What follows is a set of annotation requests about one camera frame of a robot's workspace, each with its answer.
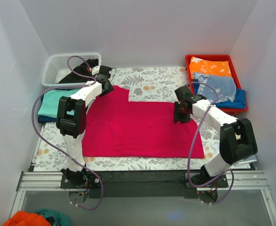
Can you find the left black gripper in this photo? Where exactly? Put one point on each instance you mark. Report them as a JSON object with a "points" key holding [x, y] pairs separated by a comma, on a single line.
{"points": [[108, 87]]}

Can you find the white plastic basket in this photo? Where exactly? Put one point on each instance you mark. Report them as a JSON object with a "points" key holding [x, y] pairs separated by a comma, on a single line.
{"points": [[56, 67]]}

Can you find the aluminium frame rail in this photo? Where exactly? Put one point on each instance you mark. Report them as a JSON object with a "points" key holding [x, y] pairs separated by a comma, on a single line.
{"points": [[39, 181]]}

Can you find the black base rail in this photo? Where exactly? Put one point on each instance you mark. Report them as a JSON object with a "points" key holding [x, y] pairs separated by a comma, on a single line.
{"points": [[126, 184]]}

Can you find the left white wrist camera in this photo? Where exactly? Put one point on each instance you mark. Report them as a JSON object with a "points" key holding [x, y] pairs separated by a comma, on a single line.
{"points": [[93, 71]]}

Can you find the folded dark blue shirt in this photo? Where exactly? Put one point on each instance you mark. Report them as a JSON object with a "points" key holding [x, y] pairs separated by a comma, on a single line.
{"points": [[43, 118]]}

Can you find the folded teal shirt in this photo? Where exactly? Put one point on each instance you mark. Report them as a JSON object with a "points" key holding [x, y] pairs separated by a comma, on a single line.
{"points": [[63, 93]]}

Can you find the teal cloth bottom corner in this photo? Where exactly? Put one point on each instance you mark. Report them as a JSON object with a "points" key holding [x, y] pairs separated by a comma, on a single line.
{"points": [[54, 217]]}

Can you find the magenta t shirt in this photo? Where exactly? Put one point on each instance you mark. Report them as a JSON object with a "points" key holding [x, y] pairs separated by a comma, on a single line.
{"points": [[117, 127]]}

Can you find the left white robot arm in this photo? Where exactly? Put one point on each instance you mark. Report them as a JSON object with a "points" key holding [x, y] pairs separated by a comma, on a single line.
{"points": [[71, 121]]}

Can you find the orange cloth bottom corner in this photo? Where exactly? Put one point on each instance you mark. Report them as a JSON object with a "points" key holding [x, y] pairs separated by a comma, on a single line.
{"points": [[22, 218]]}

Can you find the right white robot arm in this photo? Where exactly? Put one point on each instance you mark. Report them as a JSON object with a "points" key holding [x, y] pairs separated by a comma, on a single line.
{"points": [[236, 137]]}

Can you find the floral table mat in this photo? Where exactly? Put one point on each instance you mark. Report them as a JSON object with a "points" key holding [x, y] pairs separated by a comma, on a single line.
{"points": [[144, 84]]}

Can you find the black garment in basket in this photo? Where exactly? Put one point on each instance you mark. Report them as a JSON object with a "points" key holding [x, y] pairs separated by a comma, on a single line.
{"points": [[74, 78]]}

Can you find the light blue patterned shirt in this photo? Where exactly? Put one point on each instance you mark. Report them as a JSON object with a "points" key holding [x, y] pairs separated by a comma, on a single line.
{"points": [[224, 86]]}

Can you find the folded colourful patterned shirt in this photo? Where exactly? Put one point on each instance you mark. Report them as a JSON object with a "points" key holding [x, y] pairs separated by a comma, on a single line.
{"points": [[248, 160]]}

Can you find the orange patterned shirt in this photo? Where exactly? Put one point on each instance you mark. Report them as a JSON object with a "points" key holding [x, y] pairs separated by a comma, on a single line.
{"points": [[217, 68]]}

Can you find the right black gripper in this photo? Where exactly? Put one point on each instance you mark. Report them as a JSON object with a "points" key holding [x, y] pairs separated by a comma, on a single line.
{"points": [[180, 116]]}

